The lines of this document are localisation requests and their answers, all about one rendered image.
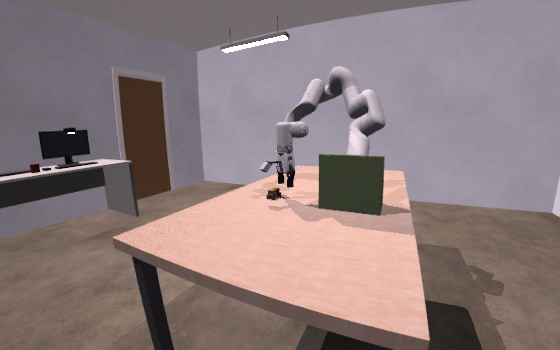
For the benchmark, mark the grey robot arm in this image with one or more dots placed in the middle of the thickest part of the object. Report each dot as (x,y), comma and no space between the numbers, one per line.
(341,80)

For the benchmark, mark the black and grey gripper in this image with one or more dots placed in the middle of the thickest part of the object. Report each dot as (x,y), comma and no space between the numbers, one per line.
(287,166)

